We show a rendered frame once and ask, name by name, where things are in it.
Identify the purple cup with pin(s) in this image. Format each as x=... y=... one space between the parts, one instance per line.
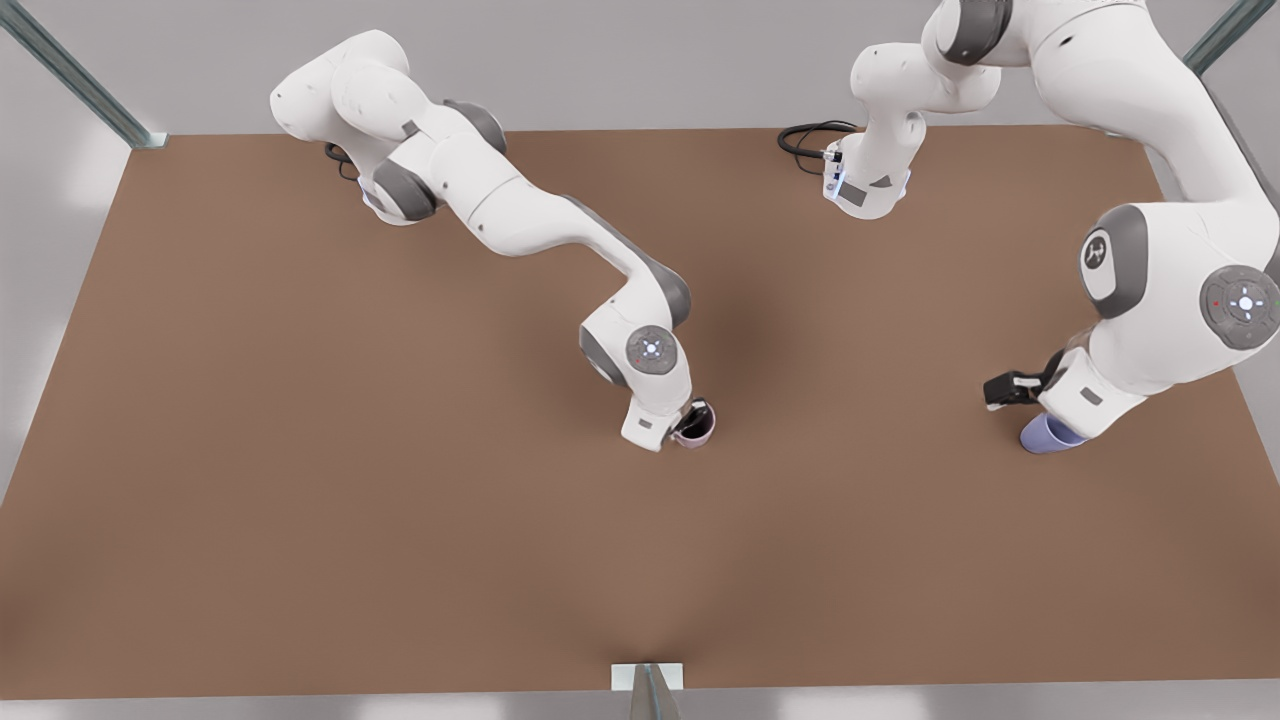
x=1047 y=435

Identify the pink cup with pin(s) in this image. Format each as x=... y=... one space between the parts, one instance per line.
x=697 y=432

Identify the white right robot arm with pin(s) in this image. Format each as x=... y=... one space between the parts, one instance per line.
x=520 y=215

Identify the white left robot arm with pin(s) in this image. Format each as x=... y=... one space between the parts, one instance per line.
x=1170 y=290

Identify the silver frame post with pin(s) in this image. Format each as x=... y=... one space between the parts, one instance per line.
x=651 y=690
x=1222 y=32
x=75 y=75

